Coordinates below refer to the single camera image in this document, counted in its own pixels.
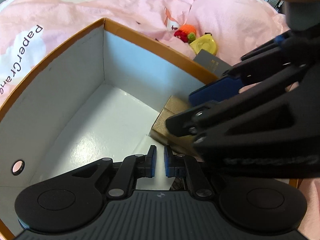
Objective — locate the orange white cardboard box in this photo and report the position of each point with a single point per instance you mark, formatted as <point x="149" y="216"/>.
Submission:
<point x="97" y="95"/>

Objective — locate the yellow round case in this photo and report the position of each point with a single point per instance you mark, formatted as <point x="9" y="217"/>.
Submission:
<point x="205" y="42"/>

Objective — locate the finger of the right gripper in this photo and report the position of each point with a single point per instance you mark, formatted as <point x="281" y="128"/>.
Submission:
<point x="269" y="58"/>
<point x="217" y="91"/>

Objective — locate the pink patterned duvet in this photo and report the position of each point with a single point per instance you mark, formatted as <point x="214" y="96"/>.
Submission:
<point x="265" y="208"/>

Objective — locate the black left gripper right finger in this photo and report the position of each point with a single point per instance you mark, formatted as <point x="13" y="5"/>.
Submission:
<point x="189" y="171"/>

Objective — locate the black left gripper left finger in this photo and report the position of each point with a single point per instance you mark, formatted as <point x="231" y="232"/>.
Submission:
<point x="130" y="170"/>

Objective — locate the dark grey booklet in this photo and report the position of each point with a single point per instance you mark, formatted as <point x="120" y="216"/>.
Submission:
<point x="212" y="63"/>

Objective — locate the orange crochet fruit toy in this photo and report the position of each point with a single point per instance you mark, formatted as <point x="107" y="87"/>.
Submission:
<point x="186" y="33"/>

